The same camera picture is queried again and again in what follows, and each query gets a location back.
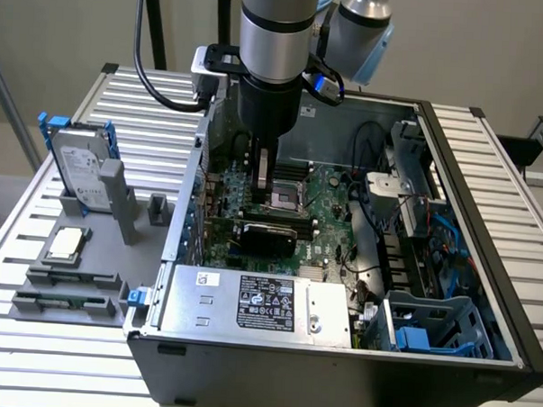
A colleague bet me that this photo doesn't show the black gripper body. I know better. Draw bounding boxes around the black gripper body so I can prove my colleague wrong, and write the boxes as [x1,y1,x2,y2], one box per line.
[235,72,304,143]

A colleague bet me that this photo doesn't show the black RAM slots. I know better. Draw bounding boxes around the black RAM slots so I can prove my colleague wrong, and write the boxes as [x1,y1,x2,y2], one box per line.
[273,159,312,183]

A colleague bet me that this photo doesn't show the CPU socket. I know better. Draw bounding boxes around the CPU socket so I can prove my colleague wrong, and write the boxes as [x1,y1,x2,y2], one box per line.
[262,177,311,216]

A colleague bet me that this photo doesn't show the black graphics card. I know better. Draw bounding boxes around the black graphics card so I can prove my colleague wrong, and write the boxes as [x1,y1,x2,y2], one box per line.
[204,216,300,260]

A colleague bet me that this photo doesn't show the green motherboard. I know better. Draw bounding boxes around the green motherboard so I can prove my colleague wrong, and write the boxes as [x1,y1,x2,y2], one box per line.
[195,157,382,290]

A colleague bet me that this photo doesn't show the black stand pole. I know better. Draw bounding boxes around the black stand pole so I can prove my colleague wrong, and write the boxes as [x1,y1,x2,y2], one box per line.
[139,0,171,71]
[213,0,233,47]

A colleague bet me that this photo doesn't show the metal drive cage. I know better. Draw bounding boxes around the metal drive cage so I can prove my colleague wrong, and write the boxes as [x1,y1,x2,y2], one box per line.
[362,118,452,241]

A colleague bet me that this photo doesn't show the silver power supply unit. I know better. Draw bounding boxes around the silver power supply unit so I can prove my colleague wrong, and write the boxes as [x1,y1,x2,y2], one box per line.
[158,263,357,350]

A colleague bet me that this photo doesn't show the hard disk in blue caddy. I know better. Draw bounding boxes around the hard disk in blue caddy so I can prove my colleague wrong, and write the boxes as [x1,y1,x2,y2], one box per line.
[33,111,124,218]

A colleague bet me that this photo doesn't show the blue case latch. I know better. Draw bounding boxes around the blue case latch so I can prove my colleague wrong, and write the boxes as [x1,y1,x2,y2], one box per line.
[125,285,154,308]

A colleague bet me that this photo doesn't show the grey parts rack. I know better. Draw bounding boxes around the grey parts rack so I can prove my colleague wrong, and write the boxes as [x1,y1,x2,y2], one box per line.
[10,155,180,331]

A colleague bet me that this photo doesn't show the silver CPU chip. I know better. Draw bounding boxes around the silver CPU chip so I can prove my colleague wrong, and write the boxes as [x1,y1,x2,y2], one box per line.
[41,224,92,267]

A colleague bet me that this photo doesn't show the black open PC case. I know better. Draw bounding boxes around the black open PC case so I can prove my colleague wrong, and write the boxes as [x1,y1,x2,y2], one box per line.
[121,73,543,407]

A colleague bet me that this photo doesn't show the grey-blue disk bay cage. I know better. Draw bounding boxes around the grey-blue disk bay cage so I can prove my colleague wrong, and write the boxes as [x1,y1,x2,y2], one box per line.
[366,289,497,360]

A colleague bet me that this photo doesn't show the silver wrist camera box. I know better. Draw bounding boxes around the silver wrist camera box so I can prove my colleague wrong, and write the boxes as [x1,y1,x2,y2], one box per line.
[187,42,241,102]

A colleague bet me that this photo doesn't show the black wire loop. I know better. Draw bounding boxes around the black wire loop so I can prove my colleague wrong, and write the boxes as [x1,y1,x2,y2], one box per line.
[349,120,390,187]

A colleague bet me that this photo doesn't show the thick black cable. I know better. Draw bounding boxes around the thick black cable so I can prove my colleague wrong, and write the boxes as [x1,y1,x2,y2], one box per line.
[131,0,219,115]

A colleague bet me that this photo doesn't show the blue data wire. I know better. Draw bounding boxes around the blue data wire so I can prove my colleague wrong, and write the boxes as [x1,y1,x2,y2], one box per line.
[422,210,479,303]

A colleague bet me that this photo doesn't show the grey metal frame leg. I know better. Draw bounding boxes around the grey metal frame leg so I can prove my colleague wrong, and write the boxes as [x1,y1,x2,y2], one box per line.
[0,50,46,175]

